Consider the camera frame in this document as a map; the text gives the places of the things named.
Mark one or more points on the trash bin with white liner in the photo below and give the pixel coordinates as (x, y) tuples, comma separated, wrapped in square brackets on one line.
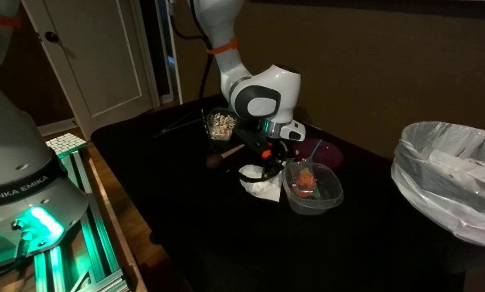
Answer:
[(439, 169)]

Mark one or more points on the metal tongs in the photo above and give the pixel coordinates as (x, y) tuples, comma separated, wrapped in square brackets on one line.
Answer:
[(181, 122)]

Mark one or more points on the white paper towel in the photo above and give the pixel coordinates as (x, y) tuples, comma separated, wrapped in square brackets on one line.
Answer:
[(256, 185)]

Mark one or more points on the wooden spoon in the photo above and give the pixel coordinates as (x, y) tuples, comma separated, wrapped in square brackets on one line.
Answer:
[(224, 155)]

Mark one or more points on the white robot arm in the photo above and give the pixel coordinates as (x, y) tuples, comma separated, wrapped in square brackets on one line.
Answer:
[(29, 168)]

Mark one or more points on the white door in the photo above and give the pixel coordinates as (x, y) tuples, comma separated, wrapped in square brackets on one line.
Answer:
[(99, 54)]

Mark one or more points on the clear plastic bowl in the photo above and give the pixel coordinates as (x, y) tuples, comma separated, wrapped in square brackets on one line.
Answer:
[(311, 189)]

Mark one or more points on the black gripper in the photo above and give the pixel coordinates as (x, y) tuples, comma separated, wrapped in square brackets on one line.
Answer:
[(269, 155)]

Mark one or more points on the green lit aluminium frame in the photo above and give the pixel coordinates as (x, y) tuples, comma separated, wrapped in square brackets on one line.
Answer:
[(60, 242)]

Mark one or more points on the clear container with food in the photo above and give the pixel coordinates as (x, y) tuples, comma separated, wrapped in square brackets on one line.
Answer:
[(220, 124)]

